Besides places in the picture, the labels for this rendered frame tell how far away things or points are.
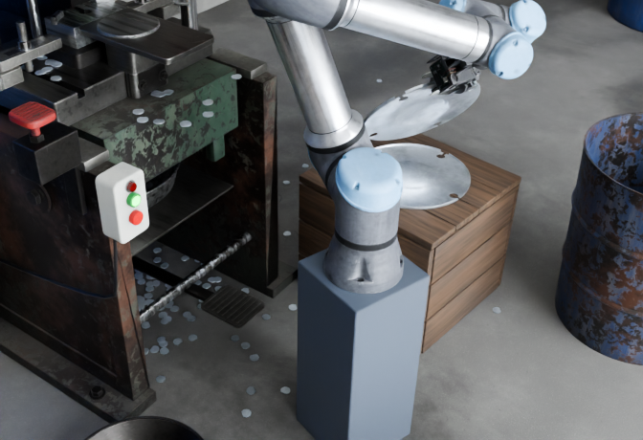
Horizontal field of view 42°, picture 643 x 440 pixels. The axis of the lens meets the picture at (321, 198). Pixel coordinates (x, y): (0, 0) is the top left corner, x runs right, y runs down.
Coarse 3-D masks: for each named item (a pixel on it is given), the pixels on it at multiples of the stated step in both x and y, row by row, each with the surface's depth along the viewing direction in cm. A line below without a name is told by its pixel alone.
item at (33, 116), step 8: (24, 104) 143; (32, 104) 143; (40, 104) 143; (16, 112) 141; (24, 112) 141; (32, 112) 141; (40, 112) 141; (48, 112) 141; (16, 120) 139; (24, 120) 139; (32, 120) 139; (40, 120) 139; (48, 120) 140; (32, 128) 139
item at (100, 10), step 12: (72, 12) 172; (84, 12) 175; (96, 12) 173; (108, 12) 173; (48, 24) 170; (60, 24) 168; (72, 24) 167; (60, 36) 170; (72, 36) 167; (84, 36) 169
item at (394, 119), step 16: (416, 96) 182; (432, 96) 185; (448, 96) 188; (464, 96) 191; (384, 112) 185; (400, 112) 188; (416, 112) 193; (432, 112) 196; (448, 112) 198; (368, 128) 191; (384, 128) 195; (400, 128) 198; (416, 128) 202
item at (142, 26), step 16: (112, 16) 170; (128, 16) 170; (144, 16) 170; (80, 32) 166; (96, 32) 165; (112, 32) 164; (128, 32) 164; (144, 32) 164; (160, 32) 165; (176, 32) 166; (192, 32) 166; (112, 48) 166; (128, 48) 160; (144, 48) 159; (160, 48) 159; (176, 48) 159; (192, 48) 159; (112, 64) 168; (128, 64) 165; (144, 64) 167; (160, 64) 171; (128, 80) 167; (144, 80) 169; (160, 80) 173; (128, 96) 170
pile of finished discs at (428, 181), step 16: (400, 144) 215; (416, 144) 215; (400, 160) 209; (416, 160) 209; (432, 160) 209; (448, 160) 209; (416, 176) 202; (432, 176) 202; (448, 176) 203; (464, 176) 203; (416, 192) 197; (432, 192) 197; (448, 192) 197; (464, 192) 196; (416, 208) 191; (432, 208) 192
